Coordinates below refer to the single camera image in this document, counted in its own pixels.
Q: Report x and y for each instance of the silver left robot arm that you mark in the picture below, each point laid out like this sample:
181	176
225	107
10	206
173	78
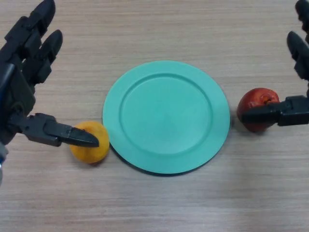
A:
2	170

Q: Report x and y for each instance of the red apple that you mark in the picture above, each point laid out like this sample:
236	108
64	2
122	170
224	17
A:
251	99

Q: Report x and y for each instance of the yellow pear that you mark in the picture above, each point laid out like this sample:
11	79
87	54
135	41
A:
93	129

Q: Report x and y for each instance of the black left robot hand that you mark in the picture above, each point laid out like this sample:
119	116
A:
17	91

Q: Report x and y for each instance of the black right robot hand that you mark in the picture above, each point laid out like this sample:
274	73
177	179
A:
293	111

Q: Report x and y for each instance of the green round plate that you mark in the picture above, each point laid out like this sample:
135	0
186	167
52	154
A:
166	116

